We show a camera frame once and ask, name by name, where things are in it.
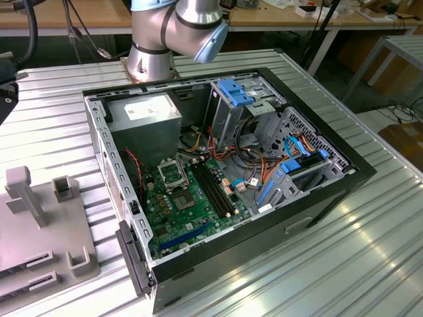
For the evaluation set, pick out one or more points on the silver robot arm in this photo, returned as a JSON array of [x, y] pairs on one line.
[[185, 20]]

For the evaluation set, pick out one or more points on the CPU socket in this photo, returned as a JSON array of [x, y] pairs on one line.
[[181, 201]]

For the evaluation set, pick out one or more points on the wooden desk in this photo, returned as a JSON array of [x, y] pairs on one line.
[[99, 13], [274, 16]]

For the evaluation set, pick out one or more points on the grey parts rack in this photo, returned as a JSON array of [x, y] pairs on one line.
[[49, 237]]

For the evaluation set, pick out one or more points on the grey power supply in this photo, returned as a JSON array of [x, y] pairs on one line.
[[145, 138]]

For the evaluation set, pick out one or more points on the RAM stick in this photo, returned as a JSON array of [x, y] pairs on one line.
[[13, 268], [15, 288]]

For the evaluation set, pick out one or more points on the white four-pin power socket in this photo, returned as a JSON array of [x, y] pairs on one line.
[[150, 187]]

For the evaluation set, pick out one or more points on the green motherboard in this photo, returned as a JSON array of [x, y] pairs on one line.
[[178, 220]]

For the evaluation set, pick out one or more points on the blue expansion slot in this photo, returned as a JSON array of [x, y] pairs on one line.
[[185, 236]]

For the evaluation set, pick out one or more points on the grey metal optical drive cage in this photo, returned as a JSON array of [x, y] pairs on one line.
[[228, 122]]

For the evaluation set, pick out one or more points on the blue plastic drive latch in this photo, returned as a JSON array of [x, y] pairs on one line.
[[236, 92]]

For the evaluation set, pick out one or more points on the grey metal disk bay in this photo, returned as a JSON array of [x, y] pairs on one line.
[[281, 191]]

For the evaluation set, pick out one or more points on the hard disk in blue carrier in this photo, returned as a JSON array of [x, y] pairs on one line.
[[291, 166]]

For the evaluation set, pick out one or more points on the black PC case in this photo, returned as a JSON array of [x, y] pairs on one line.
[[264, 257]]

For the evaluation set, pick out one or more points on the small white box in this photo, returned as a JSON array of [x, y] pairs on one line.
[[317, 14]]

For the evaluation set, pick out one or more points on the large brown cardboard box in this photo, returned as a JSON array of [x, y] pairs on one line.
[[396, 76]]

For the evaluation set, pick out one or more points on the small brown cardboard box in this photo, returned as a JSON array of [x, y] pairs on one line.
[[403, 138]]

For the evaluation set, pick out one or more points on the brown base plate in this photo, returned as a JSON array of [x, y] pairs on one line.
[[155, 79]]

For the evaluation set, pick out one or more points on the grey metal frame table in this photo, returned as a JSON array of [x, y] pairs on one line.
[[409, 46]]

